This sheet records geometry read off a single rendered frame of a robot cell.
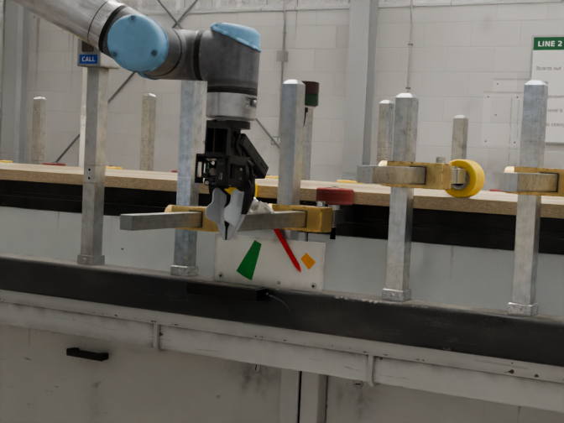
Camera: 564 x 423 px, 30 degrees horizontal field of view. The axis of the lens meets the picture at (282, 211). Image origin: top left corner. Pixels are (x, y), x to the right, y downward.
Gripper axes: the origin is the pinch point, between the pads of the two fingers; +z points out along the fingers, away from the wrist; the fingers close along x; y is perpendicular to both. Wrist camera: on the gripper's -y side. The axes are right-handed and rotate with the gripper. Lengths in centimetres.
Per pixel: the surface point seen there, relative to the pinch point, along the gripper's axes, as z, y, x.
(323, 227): -1.5, -27.5, 4.8
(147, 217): -1.1, -6.8, -23.6
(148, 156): -17, -135, -120
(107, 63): -34, -26, -52
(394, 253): 2.4, -27.3, 20.6
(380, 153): -21, -135, -32
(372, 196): -8.1, -47.5, 5.8
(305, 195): -7.5, -47.4, -10.6
